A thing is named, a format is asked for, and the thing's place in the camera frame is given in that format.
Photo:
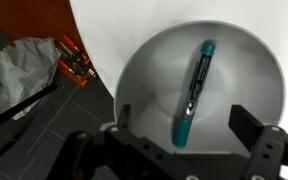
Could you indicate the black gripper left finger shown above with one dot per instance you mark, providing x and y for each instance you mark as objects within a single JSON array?
[{"x": 124, "y": 116}]

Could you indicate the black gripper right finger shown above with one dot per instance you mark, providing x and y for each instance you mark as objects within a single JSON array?
[{"x": 245, "y": 126}]

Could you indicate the teal marker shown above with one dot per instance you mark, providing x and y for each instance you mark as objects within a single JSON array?
[{"x": 183, "y": 124}]

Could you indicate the white bowl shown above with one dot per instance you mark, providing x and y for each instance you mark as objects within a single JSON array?
[{"x": 156, "y": 80}]

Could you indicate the round white table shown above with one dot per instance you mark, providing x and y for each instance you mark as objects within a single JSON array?
[{"x": 113, "y": 30}]

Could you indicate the white plastic bag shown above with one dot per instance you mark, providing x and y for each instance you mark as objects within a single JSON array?
[{"x": 27, "y": 66}]

